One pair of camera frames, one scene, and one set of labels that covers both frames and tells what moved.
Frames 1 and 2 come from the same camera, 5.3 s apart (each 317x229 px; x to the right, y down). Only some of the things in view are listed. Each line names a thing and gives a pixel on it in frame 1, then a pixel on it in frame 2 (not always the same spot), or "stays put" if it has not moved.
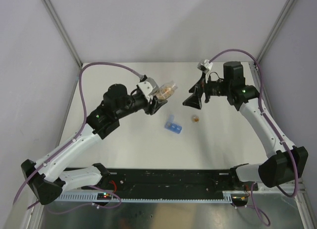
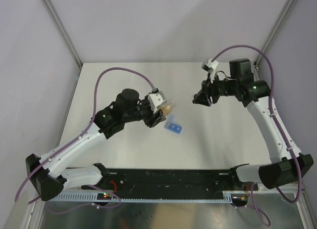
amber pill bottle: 166,90 -> 168,106
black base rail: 172,180 stays put
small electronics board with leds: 104,196 stays put
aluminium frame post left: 47,2 stays put
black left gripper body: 150,108 -> 150,119
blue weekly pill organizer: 171,125 stays put
